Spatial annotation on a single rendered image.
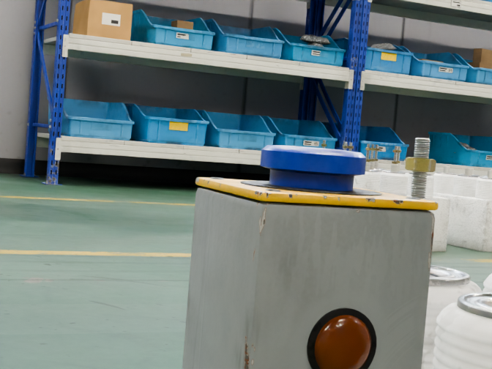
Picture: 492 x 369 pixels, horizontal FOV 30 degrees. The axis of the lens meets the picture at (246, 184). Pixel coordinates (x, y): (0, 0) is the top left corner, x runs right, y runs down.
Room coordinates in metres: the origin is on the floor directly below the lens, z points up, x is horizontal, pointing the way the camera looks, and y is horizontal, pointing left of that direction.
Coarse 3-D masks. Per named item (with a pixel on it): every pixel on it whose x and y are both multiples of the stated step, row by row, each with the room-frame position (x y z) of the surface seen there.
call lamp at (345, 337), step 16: (336, 320) 0.31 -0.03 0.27; (352, 320) 0.32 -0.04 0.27; (320, 336) 0.31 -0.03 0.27; (336, 336) 0.31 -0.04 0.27; (352, 336) 0.32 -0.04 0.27; (368, 336) 0.32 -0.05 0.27; (320, 352) 0.31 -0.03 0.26; (336, 352) 0.31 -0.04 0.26; (352, 352) 0.32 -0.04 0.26; (368, 352) 0.32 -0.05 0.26; (336, 368) 0.31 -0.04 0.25; (352, 368) 0.32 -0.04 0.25
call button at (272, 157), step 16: (272, 160) 0.34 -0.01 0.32; (288, 160) 0.33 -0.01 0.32; (304, 160) 0.33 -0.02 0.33; (320, 160) 0.33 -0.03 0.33; (336, 160) 0.33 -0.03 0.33; (352, 160) 0.34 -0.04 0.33; (272, 176) 0.34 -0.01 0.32; (288, 176) 0.34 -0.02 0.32; (304, 176) 0.33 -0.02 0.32; (320, 176) 0.33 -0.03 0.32; (336, 176) 0.34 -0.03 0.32; (352, 176) 0.34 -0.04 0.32
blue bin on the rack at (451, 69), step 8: (416, 56) 6.36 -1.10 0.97; (424, 56) 6.39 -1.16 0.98; (432, 56) 6.33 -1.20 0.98; (440, 56) 6.24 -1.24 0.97; (448, 56) 6.16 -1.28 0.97; (416, 64) 5.88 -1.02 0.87; (424, 64) 5.82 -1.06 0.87; (432, 64) 5.83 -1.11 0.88; (440, 64) 5.86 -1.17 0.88; (448, 64) 5.88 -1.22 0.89; (456, 64) 5.91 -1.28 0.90; (416, 72) 5.88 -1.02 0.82; (424, 72) 5.82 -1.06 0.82; (432, 72) 5.85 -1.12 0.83; (440, 72) 5.87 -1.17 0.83; (448, 72) 5.90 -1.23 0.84; (456, 72) 5.93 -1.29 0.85; (464, 72) 5.95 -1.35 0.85; (448, 80) 5.91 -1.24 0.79; (456, 80) 5.94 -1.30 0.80; (464, 80) 5.96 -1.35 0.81
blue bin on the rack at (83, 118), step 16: (48, 112) 5.25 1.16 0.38; (64, 112) 4.92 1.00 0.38; (80, 112) 5.35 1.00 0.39; (96, 112) 5.39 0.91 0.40; (112, 112) 5.34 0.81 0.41; (48, 128) 5.25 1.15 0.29; (64, 128) 4.93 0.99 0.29; (80, 128) 4.87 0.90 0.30; (96, 128) 4.91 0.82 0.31; (112, 128) 4.95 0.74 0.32; (128, 128) 4.99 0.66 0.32
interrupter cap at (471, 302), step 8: (464, 296) 0.50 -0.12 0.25; (472, 296) 0.51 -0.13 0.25; (480, 296) 0.51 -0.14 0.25; (488, 296) 0.51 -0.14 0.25; (464, 304) 0.48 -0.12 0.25; (472, 304) 0.47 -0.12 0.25; (480, 304) 0.48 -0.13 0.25; (488, 304) 0.49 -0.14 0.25; (472, 312) 0.47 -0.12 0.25; (480, 312) 0.46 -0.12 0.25; (488, 312) 0.46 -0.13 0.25
